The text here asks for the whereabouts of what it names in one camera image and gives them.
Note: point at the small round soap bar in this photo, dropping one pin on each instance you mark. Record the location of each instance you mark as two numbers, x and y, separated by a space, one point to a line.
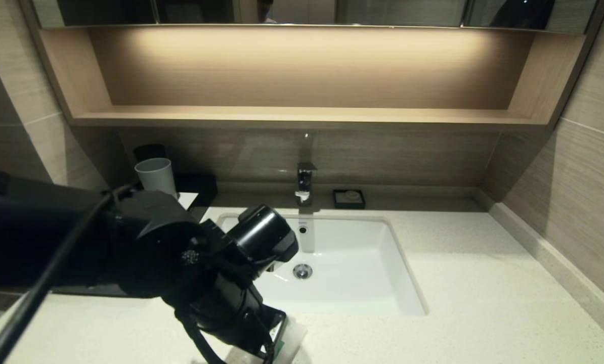
352 194

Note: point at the black box drawer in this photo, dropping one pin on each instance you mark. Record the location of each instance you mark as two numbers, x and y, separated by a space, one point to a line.
89 290

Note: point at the black cup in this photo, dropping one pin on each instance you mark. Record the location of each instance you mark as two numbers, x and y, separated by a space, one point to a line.
148 150

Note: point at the white sink basin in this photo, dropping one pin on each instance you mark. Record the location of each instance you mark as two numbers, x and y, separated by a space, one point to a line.
357 273

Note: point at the wooden wall shelf niche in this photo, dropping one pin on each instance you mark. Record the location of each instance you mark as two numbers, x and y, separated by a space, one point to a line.
302 115

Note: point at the black box with white top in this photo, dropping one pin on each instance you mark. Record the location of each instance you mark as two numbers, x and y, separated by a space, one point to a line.
201 187

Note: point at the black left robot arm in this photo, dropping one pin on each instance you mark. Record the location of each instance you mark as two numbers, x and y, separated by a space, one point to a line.
54 237

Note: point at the chrome faucet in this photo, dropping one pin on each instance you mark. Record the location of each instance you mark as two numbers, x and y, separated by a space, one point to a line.
305 181

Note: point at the small sachet green label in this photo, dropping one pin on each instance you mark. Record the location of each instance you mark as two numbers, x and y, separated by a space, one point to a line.
294 336

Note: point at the mirror cabinet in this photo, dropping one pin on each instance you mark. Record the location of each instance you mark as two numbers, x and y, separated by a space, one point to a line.
383 11

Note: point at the black soap dish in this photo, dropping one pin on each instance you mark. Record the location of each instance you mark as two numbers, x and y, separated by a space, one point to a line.
338 203

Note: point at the grey plastic cup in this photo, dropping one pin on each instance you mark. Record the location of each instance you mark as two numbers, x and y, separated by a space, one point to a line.
155 174

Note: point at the chrome sink drain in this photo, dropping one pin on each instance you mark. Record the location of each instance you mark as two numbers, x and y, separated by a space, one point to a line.
302 271

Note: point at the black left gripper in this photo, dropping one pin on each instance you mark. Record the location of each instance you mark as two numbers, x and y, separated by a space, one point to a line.
231 313

